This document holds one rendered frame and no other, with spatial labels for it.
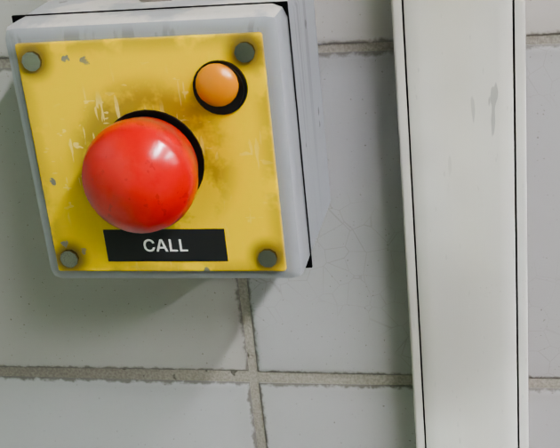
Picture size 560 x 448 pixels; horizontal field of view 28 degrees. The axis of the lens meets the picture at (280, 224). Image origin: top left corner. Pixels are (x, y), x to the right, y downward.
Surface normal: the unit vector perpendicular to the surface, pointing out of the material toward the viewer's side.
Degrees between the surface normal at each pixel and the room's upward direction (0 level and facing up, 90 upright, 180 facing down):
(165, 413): 90
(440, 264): 90
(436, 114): 90
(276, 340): 90
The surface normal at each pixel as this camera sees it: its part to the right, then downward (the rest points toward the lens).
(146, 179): -0.09, 0.35
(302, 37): 0.98, -0.01
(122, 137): -0.26, -0.19
